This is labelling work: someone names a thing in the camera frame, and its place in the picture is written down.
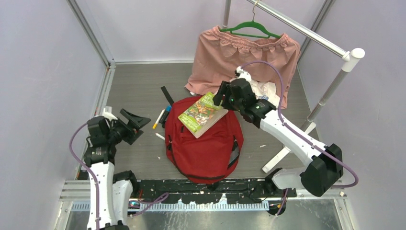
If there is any white crumpled cloth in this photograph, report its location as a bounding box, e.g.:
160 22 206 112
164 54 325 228
248 79 280 108

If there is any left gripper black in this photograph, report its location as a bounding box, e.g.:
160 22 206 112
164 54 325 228
106 109 150 145

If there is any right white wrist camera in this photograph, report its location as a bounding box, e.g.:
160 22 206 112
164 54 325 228
235 66 252 81

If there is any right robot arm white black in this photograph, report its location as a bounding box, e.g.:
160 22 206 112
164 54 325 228
213 79 344 197

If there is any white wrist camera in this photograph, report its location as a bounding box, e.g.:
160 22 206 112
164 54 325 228
101 106 118 121
235 66 252 81

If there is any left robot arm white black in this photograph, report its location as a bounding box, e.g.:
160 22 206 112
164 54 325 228
83 109 151 230

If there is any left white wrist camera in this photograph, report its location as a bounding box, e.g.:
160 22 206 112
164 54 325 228
101 106 118 121

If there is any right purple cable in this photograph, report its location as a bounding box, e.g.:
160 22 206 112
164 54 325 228
239 61 360 189

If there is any white peach marker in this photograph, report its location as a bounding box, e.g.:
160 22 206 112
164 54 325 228
155 133 165 140

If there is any pink skirt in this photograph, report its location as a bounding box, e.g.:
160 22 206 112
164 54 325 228
185 26 300 109

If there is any green treehouse book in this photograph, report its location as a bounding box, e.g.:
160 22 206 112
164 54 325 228
178 92 228 138

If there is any silver white clothes rack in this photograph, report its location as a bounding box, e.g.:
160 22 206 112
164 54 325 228
222 0 366 174

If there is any white yellow marker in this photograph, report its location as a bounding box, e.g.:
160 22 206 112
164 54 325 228
153 109 165 129

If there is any red backpack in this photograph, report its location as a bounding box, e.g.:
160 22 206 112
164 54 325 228
161 87 244 184

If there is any black blue highlighter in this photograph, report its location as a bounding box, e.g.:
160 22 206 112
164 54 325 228
159 105 172 124

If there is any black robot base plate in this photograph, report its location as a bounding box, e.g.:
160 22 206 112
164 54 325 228
129 178 284 207

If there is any green clothes hanger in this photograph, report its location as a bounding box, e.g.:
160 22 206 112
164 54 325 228
219 0 281 39

